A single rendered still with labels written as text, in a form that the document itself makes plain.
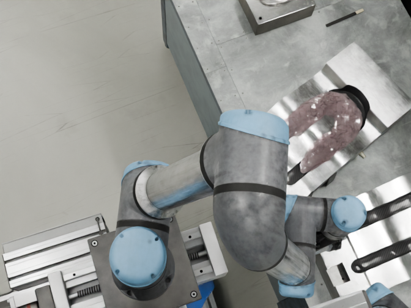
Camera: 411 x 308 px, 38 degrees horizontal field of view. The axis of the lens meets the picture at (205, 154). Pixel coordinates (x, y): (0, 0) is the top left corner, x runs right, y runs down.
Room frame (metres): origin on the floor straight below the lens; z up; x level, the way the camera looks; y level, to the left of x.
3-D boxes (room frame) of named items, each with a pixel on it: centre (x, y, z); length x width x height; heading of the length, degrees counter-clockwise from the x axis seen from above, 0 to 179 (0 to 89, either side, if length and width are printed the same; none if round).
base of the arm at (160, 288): (0.16, 0.11, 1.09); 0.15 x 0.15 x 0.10
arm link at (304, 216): (0.29, -0.22, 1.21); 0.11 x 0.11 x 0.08; 2
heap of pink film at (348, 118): (0.64, -0.32, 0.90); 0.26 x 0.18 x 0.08; 136
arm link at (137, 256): (0.17, 0.11, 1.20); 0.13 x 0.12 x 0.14; 2
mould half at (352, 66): (0.65, -0.32, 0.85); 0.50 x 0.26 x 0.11; 136
